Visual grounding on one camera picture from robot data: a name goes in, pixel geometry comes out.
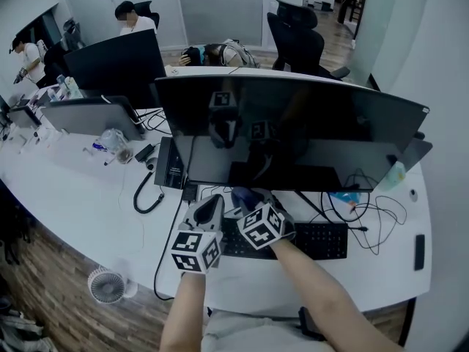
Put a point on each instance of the grey bag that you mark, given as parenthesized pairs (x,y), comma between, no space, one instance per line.
(22,332)

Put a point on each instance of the person's left forearm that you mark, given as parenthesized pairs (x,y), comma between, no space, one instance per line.
(183,314)

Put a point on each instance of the black waist pouch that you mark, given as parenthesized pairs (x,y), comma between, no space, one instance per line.
(309,325)

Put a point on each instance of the small black charger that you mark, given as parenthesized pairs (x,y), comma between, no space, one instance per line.
(144,153)

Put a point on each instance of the black desktop box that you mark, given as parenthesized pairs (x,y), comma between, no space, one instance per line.
(170,163)

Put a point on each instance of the grey desk divider panel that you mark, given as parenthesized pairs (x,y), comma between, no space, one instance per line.
(23,117)
(417,154)

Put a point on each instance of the blue white wrapper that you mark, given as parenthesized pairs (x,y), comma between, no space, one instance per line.
(99,147)

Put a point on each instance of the black smartphone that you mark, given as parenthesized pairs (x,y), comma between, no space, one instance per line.
(419,251)

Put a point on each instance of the round grey desk grommet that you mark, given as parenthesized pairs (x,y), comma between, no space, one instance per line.
(413,195)

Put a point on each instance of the pale green bottle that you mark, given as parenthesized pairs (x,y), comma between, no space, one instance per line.
(395,176)

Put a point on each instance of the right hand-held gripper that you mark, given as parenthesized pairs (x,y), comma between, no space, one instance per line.
(262,227)

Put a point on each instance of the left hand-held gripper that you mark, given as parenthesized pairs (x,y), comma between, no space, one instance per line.
(194,249)

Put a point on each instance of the person's light shirt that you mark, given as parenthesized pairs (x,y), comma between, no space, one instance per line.
(256,332)

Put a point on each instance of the person's right forearm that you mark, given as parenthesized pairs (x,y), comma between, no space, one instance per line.
(315,292)

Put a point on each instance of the clear water bottle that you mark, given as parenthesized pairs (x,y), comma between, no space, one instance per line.
(117,147)

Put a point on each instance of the black monitor with white sticker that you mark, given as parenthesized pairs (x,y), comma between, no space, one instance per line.
(293,123)

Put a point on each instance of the blue packet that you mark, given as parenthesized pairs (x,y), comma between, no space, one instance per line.
(342,198)

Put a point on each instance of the black keyboard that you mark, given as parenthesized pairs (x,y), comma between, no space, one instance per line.
(318,240)

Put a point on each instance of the black office chair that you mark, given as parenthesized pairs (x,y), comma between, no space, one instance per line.
(297,39)
(146,9)

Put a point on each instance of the dark grey-blue cloth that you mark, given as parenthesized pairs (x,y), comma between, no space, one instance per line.
(247,198)

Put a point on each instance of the small white desk fan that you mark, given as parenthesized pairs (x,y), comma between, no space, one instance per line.
(106,286)

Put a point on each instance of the black bag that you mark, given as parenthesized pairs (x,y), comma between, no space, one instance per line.
(14,226)

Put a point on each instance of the black power adapter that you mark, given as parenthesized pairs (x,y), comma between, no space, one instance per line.
(190,193)

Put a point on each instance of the small black bin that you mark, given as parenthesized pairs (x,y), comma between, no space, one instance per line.
(326,6)

